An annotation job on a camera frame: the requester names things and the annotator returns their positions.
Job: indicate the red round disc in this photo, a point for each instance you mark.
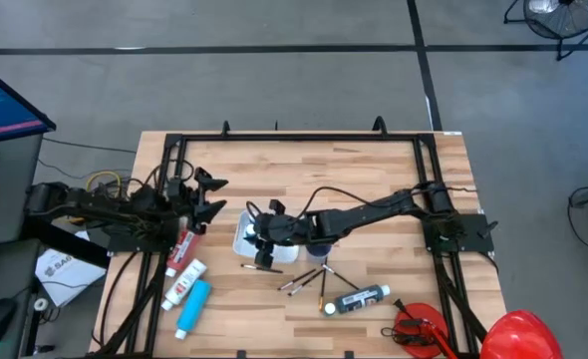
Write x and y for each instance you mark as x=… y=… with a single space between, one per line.
x=423 y=314

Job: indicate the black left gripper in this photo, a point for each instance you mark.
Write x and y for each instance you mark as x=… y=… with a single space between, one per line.
x=184 y=197

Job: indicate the black brush wide silver ferrule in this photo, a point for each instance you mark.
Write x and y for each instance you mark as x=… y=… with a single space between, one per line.
x=305 y=283

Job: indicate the green Viridian paint bottle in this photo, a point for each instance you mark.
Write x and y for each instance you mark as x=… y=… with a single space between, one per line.
x=329 y=308

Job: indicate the black brush fluffy bristles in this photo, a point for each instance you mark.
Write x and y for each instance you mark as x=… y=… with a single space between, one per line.
x=298 y=279

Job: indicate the black clamp hook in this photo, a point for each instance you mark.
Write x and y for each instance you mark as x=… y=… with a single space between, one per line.
x=380 y=124
x=225 y=127

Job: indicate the red hard hat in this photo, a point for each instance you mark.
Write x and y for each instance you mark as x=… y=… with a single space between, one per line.
x=520 y=336

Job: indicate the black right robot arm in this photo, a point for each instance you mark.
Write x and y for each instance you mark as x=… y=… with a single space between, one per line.
x=374 y=212

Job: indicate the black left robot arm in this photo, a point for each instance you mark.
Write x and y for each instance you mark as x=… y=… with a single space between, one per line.
x=99 y=212

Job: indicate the thin black silver brush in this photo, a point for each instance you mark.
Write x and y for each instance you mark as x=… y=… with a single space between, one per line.
x=341 y=278

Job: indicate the teal paint bottle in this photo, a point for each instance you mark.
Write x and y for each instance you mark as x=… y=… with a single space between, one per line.
x=193 y=309

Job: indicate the dark grey paint bottle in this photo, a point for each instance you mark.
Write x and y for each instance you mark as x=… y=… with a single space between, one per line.
x=361 y=299

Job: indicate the black floor fan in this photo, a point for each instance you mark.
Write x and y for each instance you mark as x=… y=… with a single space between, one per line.
x=563 y=22

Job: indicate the black brush dark bristles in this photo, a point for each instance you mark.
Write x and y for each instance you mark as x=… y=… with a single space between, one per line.
x=264 y=269

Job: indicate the computer monitor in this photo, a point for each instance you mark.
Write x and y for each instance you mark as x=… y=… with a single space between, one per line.
x=5 y=107

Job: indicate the white paint tube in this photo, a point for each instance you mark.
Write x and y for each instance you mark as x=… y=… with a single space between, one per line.
x=183 y=285

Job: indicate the small blue paint bottle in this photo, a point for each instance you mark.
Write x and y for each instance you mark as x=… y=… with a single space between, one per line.
x=250 y=231

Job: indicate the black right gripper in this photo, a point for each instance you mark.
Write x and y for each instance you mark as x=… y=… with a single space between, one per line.
x=284 y=229

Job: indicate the white tape roll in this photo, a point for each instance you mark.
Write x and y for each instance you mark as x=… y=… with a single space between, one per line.
x=41 y=304

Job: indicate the lilac plastic cup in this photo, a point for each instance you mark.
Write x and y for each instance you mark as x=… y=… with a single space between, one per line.
x=318 y=254

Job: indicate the white plastic bin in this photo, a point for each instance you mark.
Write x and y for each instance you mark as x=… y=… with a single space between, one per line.
x=284 y=255

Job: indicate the white printed box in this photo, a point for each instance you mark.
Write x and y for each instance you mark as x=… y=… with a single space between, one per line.
x=70 y=279

